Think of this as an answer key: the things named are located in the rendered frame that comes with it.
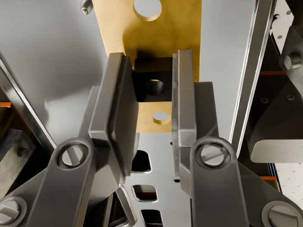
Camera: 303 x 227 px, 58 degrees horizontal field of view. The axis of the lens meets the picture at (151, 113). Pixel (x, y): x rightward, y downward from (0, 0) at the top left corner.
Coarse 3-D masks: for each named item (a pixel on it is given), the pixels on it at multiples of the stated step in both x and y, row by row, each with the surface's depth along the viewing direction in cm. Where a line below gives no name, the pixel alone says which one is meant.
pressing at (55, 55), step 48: (0, 0) 18; (48, 0) 18; (144, 0) 18; (240, 0) 17; (0, 48) 21; (48, 48) 21; (96, 48) 21; (240, 48) 20; (48, 96) 25; (240, 96) 24; (48, 144) 30; (144, 144) 30; (240, 144) 29
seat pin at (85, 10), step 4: (84, 0) 17; (88, 0) 17; (84, 4) 16; (88, 4) 17; (92, 4) 17; (80, 8) 17; (84, 8) 16; (88, 8) 17; (92, 8) 17; (84, 12) 16; (88, 12) 17
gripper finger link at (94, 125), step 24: (120, 72) 10; (96, 96) 10; (120, 96) 9; (96, 120) 8; (120, 120) 9; (96, 144) 8; (120, 144) 9; (96, 168) 8; (120, 168) 10; (24, 192) 8; (96, 192) 8; (0, 216) 7; (24, 216) 7
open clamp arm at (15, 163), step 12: (12, 132) 32; (24, 132) 32; (0, 144) 31; (12, 144) 31; (24, 144) 33; (0, 156) 30; (12, 156) 31; (24, 156) 32; (0, 168) 30; (12, 168) 31; (0, 180) 30; (12, 180) 32; (0, 192) 30
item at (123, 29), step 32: (96, 0) 10; (128, 0) 9; (160, 0) 9; (192, 0) 9; (128, 32) 10; (160, 32) 10; (192, 32) 10; (160, 64) 11; (160, 96) 12; (160, 128) 15
